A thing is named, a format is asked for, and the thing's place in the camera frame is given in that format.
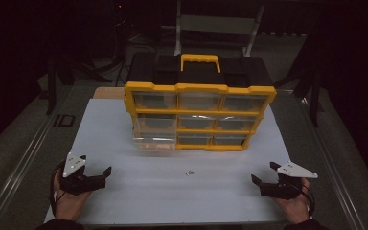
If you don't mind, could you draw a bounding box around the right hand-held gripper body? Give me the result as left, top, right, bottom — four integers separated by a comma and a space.
260, 161, 319, 200

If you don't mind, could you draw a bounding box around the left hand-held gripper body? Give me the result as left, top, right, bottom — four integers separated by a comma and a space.
58, 151, 106, 196

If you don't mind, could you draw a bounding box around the clear plastic organizer drawer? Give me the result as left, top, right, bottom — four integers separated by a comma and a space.
132, 121, 177, 151

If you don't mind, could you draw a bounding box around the person's left hand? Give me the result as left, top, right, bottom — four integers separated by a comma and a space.
53, 171, 92, 221

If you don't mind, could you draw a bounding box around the person's right hand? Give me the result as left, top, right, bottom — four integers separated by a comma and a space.
272, 178, 311, 224

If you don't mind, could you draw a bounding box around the black tripod stand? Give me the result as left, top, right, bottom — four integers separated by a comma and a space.
273, 32, 324, 128
45, 52, 113, 116

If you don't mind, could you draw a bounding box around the set of clear drawers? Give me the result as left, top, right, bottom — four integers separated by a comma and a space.
132, 91, 268, 147

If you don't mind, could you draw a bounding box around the yellow black organizer cabinet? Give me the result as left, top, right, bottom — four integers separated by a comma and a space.
123, 53, 278, 152

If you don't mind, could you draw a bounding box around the black stand with red light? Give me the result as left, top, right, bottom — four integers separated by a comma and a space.
107, 0, 132, 73

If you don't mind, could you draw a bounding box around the grey metal stand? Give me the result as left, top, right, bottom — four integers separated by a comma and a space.
173, 0, 265, 58

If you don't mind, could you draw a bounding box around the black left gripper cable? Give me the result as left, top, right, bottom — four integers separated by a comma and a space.
49, 162, 65, 216

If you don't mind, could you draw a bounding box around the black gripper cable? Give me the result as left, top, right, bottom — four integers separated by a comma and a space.
49, 162, 65, 216
295, 181, 316, 219

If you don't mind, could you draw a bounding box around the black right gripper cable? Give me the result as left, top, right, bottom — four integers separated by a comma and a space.
295, 181, 316, 219

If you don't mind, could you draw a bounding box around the metal floor rail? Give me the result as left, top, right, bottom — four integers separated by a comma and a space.
295, 90, 367, 230
0, 85, 75, 230

